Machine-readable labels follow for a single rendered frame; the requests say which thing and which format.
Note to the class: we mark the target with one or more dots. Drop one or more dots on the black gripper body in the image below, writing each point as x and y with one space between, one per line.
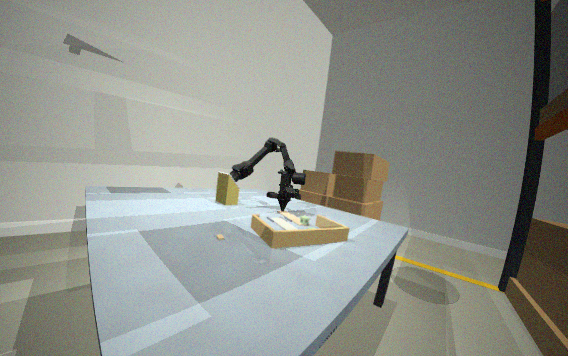
281 195

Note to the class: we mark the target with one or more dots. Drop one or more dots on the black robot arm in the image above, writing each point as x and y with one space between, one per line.
245 168

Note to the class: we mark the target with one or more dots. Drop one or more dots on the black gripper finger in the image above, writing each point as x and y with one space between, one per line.
286 202
281 203

